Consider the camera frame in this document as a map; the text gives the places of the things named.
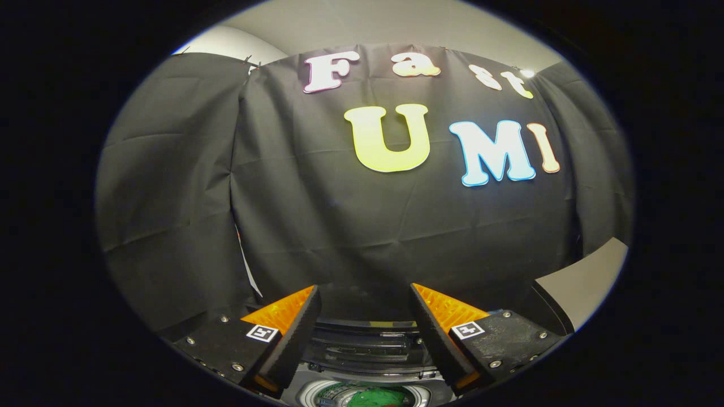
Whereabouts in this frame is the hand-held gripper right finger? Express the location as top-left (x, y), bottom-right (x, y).
top-left (410, 283), bottom-right (566, 396)

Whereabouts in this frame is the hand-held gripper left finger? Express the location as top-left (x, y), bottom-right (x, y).
top-left (173, 284), bottom-right (323, 399)

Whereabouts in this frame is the dark grey washing machine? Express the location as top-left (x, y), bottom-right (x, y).
top-left (280, 362), bottom-right (459, 407)

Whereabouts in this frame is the green polo shirt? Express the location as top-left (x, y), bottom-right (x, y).
top-left (317, 383), bottom-right (413, 407)

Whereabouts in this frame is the beige cabinet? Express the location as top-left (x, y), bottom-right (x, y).
top-left (529, 237), bottom-right (630, 334)

